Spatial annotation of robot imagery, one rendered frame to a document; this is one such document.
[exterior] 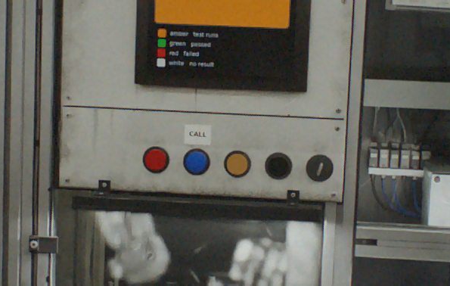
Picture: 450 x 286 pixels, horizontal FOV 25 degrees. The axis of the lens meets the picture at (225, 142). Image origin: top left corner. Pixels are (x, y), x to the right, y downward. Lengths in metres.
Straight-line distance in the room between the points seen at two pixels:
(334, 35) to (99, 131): 0.37
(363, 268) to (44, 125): 0.73
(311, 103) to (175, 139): 0.20
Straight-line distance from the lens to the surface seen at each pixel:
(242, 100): 1.46
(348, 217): 1.49
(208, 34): 1.44
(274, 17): 1.43
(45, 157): 1.53
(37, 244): 1.55
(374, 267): 1.95
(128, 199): 1.46
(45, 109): 1.52
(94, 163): 1.50
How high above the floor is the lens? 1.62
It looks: 6 degrees down
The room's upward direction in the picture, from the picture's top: 2 degrees clockwise
